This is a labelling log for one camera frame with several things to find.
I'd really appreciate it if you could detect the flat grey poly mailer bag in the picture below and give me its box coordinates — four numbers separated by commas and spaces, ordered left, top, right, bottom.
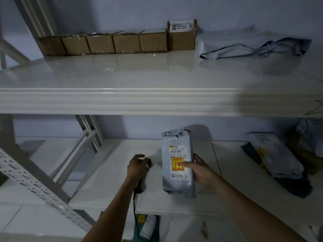
195, 25, 312, 60

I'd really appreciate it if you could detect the green parcel with white label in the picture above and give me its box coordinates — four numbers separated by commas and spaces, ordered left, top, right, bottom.
135, 213, 161, 241

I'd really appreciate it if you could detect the person's right forearm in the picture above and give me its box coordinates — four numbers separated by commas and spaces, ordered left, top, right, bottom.
207, 174, 309, 242

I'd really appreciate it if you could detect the tall labelled cardboard box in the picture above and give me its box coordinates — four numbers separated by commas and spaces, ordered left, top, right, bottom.
167, 19, 197, 51

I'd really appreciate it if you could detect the person's left hand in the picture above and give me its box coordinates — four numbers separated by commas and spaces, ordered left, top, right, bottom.
126, 154, 151, 183

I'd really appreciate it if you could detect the small brown cardboard box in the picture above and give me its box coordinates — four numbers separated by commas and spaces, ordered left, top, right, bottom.
38, 36, 67, 56
139, 29, 168, 53
86, 33, 117, 54
61, 35, 91, 55
113, 31, 142, 54

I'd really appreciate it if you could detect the person's left forearm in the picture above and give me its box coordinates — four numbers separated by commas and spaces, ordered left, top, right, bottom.
81, 174, 142, 242

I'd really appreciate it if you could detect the person's right hand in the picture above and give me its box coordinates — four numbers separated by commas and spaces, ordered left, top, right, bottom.
181, 154, 220, 188

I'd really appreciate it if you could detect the black barcode scanner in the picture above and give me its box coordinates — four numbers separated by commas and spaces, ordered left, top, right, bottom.
136, 158, 152, 195

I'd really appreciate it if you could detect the dark green parcel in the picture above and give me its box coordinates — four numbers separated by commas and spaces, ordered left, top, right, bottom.
241, 142, 313, 199

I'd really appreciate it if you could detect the crumpled grey plastic bag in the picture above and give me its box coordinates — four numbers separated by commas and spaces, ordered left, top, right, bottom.
295, 118, 323, 158

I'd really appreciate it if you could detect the grey parcel with orange sticker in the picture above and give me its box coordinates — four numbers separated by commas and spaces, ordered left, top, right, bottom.
162, 128, 197, 198

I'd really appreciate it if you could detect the black scanner cable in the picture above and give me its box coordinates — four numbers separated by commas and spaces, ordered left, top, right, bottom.
133, 191, 141, 240

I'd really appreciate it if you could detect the grey mailer with yellow label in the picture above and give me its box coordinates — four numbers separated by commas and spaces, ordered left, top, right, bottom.
246, 132, 305, 179

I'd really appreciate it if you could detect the white metal shelf rack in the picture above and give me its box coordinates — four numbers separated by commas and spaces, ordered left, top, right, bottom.
0, 0, 323, 242

